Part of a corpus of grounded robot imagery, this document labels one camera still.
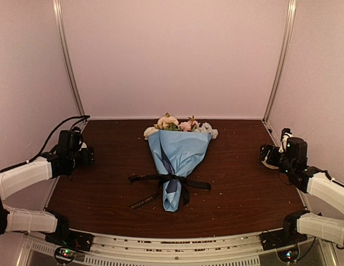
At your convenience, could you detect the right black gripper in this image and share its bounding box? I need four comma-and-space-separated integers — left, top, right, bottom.
260, 143, 295, 177

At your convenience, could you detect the light blue flower stem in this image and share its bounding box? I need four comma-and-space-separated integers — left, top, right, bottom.
194, 122, 219, 139

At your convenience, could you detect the black ribbon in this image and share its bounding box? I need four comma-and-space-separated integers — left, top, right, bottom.
128, 174, 211, 212

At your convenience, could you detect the large pink peony stem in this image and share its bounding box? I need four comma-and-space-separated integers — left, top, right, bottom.
179, 115, 200, 132

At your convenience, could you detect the white rose stem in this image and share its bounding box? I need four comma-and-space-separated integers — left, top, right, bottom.
143, 112, 179, 140

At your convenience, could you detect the blue wrapping paper sheet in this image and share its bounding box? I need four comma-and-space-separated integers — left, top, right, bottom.
147, 129, 213, 213

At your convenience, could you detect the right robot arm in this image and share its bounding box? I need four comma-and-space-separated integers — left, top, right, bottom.
260, 134, 344, 249

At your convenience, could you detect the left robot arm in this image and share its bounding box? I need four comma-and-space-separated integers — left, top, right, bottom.
0, 115, 95, 246

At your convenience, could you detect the scalloped white dish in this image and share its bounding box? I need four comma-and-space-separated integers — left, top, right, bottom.
261, 161, 279, 170

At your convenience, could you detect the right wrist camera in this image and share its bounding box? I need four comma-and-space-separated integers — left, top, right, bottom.
279, 128, 293, 153

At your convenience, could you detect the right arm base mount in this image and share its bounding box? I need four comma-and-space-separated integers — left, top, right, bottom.
259, 221, 308, 264

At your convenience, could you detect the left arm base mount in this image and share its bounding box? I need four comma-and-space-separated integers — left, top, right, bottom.
44, 229, 94, 265

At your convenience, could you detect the aluminium front rail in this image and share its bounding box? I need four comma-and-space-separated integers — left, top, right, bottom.
16, 232, 339, 265

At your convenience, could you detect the right aluminium frame post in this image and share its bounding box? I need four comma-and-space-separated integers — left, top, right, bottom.
262, 0, 297, 124

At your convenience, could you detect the aluminium frame post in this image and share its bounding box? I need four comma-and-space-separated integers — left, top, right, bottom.
262, 0, 297, 124
52, 0, 85, 116

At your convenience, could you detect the left aluminium frame post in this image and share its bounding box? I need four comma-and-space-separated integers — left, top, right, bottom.
52, 0, 85, 116

